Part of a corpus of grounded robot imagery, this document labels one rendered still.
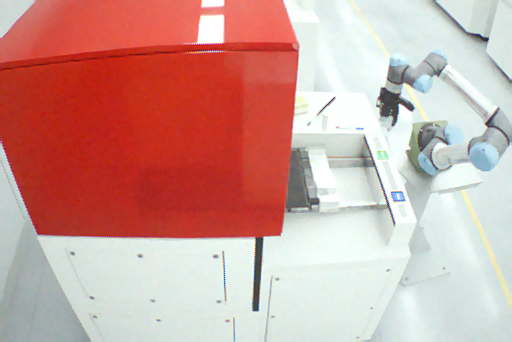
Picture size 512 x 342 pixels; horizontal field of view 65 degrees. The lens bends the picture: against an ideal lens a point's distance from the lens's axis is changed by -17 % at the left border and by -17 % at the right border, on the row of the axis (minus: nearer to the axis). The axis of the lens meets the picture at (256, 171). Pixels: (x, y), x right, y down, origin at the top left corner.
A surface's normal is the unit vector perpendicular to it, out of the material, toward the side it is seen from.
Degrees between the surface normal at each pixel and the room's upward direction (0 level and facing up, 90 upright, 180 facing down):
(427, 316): 0
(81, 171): 90
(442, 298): 0
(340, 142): 90
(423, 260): 0
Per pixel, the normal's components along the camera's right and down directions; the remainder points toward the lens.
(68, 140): 0.06, 0.67
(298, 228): 0.03, -0.75
